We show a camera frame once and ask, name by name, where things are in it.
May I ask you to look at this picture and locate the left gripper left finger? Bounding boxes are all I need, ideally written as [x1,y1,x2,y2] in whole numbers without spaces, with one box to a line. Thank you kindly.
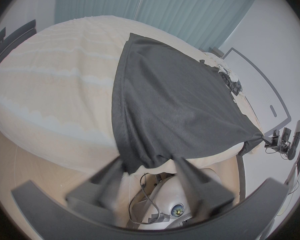
[66,158,125,211]

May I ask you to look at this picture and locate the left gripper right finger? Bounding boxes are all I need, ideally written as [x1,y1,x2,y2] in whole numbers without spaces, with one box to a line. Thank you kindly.
[175,156,235,217]

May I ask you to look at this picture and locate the black T-shirt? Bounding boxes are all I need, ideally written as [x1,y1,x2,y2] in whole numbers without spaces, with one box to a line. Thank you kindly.
[111,33,264,174]

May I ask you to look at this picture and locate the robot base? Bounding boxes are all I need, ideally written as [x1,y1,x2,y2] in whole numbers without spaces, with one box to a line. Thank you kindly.
[125,168,240,231]

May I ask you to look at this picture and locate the pile of clothes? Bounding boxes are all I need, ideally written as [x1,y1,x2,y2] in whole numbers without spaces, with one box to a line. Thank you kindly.
[216,64,242,88]

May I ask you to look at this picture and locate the bed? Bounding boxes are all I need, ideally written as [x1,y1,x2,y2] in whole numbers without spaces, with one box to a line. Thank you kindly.
[0,15,292,177]

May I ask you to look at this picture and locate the black shiny garment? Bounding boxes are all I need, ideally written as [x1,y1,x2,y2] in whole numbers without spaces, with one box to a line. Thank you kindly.
[221,71,243,96]

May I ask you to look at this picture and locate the white printed pillow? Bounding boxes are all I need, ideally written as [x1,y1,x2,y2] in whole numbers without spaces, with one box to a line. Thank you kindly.
[202,51,228,69]

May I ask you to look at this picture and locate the grey bedside table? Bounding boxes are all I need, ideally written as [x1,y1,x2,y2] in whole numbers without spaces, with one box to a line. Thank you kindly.
[209,46,224,56]

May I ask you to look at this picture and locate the blue-green curtain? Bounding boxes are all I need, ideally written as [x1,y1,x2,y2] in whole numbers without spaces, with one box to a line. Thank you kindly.
[55,0,150,23]
[135,0,260,52]

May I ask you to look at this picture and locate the black chest of drawers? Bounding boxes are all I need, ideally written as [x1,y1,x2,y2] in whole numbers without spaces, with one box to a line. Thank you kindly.
[0,19,38,50]

